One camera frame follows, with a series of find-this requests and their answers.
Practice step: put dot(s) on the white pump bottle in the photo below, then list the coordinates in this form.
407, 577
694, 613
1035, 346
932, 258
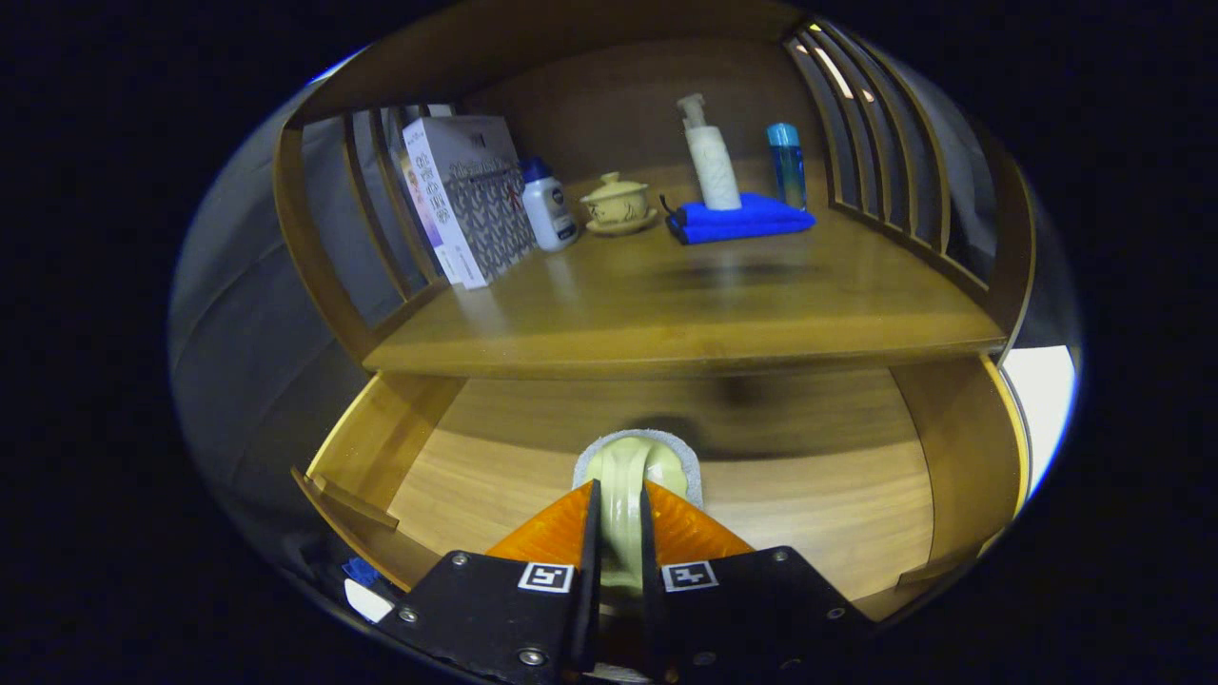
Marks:
714, 162

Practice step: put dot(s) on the wooden countertop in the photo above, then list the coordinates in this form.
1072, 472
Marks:
714, 304

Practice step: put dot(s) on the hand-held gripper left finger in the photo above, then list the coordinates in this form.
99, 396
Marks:
585, 590

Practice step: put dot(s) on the white drawer cabinet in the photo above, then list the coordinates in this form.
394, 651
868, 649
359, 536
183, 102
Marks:
1042, 400

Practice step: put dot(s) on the blue folded cloth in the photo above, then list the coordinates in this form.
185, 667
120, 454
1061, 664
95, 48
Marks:
752, 224

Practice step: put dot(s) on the thick white book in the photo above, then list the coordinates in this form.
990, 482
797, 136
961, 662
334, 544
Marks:
481, 200

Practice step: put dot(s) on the wooden drawer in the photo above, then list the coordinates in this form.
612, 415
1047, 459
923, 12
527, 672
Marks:
809, 504

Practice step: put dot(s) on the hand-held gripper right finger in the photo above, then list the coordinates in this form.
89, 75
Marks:
653, 609

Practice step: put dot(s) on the thin purple book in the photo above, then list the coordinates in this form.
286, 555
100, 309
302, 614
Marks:
423, 214

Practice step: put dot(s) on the wooden cabinet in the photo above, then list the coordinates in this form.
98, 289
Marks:
609, 105

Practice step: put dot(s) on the yellow lidded ceramic teacup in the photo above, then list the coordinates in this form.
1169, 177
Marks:
617, 202

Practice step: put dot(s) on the clear blue bottle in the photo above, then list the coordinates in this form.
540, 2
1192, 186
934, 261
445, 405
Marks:
788, 171

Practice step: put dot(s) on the white bottle blue cap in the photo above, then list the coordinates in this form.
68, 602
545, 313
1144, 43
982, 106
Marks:
550, 209

